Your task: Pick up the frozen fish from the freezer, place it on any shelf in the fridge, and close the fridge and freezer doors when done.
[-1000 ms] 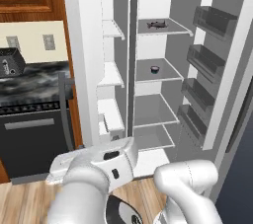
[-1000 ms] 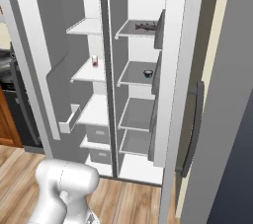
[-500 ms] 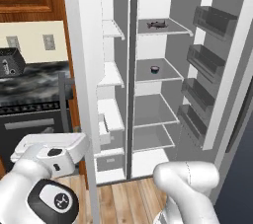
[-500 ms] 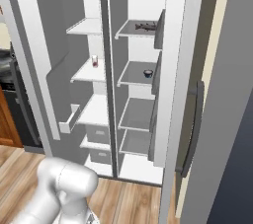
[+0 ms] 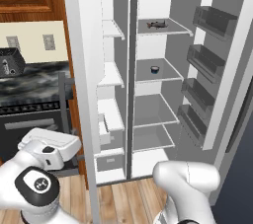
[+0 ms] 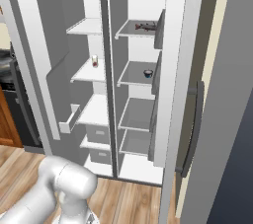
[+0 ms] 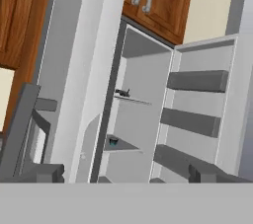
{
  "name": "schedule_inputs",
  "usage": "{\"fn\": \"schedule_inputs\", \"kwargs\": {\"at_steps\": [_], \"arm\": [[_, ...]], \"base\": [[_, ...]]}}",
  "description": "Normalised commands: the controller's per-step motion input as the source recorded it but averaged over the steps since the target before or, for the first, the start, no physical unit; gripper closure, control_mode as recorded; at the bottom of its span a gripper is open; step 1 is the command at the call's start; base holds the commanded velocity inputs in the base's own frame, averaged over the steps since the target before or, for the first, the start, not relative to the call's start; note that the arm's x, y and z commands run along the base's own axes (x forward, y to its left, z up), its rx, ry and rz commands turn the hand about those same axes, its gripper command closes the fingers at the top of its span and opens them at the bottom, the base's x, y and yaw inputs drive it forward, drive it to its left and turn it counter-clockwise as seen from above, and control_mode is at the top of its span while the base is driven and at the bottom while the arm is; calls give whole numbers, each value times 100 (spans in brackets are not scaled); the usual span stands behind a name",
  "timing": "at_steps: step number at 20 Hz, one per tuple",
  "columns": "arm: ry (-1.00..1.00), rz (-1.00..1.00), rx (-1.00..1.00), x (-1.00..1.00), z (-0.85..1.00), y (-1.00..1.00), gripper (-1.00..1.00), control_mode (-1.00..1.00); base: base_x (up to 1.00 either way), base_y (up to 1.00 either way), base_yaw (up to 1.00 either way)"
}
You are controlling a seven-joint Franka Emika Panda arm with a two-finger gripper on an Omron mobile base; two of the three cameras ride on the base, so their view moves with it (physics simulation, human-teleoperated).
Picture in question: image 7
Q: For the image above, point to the small dark teal item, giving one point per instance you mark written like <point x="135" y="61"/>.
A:
<point x="113" y="141"/>

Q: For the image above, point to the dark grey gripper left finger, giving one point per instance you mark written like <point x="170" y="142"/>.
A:
<point x="49" y="172"/>

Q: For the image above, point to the white door with grey bins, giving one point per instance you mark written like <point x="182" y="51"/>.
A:
<point x="197" y="109"/>

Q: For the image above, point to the tall wooden cupboard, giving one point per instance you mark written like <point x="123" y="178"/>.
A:
<point x="19" y="17"/>

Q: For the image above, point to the white fridge freezer cabinet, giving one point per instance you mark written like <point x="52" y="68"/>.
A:
<point x="141" y="80"/>

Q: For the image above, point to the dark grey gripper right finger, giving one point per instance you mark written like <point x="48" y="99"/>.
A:
<point x="201" y="173"/>

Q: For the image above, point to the dark grey frozen fish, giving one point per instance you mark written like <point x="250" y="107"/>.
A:
<point x="123" y="92"/>

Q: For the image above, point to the white door with dispenser recess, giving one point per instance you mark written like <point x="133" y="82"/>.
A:
<point x="85" y="53"/>

